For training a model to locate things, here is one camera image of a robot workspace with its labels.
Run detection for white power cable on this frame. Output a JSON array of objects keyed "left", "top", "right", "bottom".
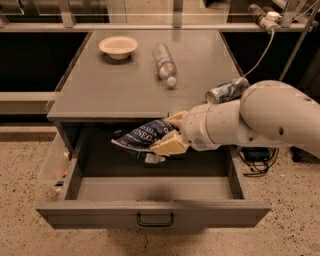
[{"left": 242, "top": 27, "right": 276, "bottom": 79}]

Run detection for clear plastic bin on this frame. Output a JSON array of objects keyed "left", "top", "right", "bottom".
[{"left": 37, "top": 134, "right": 70, "bottom": 191}]

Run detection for blue chip bag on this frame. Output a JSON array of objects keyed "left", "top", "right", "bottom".
[{"left": 111, "top": 119, "right": 175, "bottom": 164}]

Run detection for metal railing frame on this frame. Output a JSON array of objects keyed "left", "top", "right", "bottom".
[{"left": 1, "top": 0, "right": 319, "bottom": 116}]

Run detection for grey open top drawer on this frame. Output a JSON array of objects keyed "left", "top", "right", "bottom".
[{"left": 37, "top": 128, "right": 271, "bottom": 229}]

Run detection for black cables on floor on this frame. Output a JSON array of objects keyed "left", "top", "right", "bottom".
[{"left": 239, "top": 146, "right": 280, "bottom": 178}]

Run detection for crushed silver soda can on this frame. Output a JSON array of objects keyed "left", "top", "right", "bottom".
[{"left": 205, "top": 77, "right": 250, "bottom": 104}]

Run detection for clear plastic water bottle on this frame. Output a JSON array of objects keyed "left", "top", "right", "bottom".
[{"left": 152, "top": 44, "right": 177, "bottom": 87}]

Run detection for white paper bowl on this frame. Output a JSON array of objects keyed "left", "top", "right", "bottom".
[{"left": 99, "top": 36, "right": 138, "bottom": 60}]

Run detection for black drawer handle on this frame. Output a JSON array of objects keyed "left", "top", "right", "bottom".
[{"left": 136, "top": 213, "right": 175, "bottom": 228}]

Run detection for grey metal cabinet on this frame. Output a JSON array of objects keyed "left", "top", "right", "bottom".
[{"left": 48, "top": 30, "right": 239, "bottom": 129}]

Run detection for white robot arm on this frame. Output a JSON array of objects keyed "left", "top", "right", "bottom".
[{"left": 150, "top": 80, "right": 320, "bottom": 157}]

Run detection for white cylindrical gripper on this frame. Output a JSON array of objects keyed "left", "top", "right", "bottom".
[{"left": 149, "top": 104, "right": 219, "bottom": 156}]

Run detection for white power strip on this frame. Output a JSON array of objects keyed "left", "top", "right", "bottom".
[{"left": 248, "top": 4, "right": 280, "bottom": 33}]

